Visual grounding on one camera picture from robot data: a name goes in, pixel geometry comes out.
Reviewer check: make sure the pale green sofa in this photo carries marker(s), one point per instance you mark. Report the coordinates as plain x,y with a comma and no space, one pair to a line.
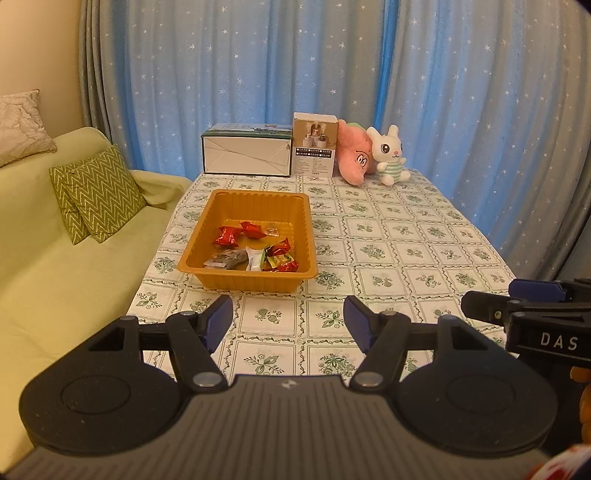
69,286

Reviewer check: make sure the small red candy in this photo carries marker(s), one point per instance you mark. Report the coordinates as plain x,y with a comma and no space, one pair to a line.
253,230
226,236

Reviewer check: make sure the flat white cardboard box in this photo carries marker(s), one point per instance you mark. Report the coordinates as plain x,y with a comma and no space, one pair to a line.
244,154

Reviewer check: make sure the blue star-print curtain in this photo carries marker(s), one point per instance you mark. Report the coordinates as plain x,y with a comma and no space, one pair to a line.
485,115
231,69

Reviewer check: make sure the orange plastic tray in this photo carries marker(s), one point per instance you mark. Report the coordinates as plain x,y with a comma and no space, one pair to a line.
258,207

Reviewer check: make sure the white bunny plush toy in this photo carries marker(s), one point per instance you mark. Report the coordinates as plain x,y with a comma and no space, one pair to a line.
388,152

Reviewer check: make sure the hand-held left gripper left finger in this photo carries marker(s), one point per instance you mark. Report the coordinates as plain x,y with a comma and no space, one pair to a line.
217,321

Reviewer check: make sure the pink plush toy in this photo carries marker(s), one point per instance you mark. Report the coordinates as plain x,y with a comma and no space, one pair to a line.
353,154

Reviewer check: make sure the clear grey snack packet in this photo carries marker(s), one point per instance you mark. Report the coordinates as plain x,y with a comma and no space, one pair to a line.
226,260

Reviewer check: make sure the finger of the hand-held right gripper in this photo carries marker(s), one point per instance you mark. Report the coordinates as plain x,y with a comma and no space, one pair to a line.
538,289
485,307

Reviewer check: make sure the green zigzag pillow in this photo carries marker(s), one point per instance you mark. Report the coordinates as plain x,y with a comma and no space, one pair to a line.
106,194
62,198

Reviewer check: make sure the red labelled snack packet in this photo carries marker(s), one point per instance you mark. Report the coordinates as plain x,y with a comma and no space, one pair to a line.
288,264

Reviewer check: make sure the beige patterned pillow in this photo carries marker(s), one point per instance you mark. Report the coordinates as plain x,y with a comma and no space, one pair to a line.
23,124

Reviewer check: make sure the beige product box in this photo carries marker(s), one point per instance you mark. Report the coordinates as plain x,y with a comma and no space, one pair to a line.
314,152

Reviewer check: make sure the red white printed clothing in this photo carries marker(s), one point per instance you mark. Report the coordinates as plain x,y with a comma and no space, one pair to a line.
565,466

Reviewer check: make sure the small green brown candy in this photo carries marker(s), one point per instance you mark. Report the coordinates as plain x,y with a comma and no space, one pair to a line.
270,230

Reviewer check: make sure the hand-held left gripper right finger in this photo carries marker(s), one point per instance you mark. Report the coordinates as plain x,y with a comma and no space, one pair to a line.
359,323

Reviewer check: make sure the person's right hand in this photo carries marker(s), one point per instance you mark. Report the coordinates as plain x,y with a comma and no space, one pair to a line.
582,401

